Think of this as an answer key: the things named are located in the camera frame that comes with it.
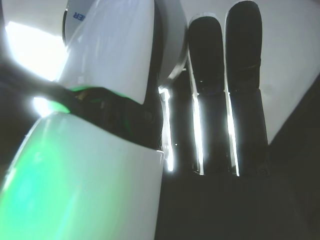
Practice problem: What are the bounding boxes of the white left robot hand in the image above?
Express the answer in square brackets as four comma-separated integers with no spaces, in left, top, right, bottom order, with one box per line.
[0,0,320,240]

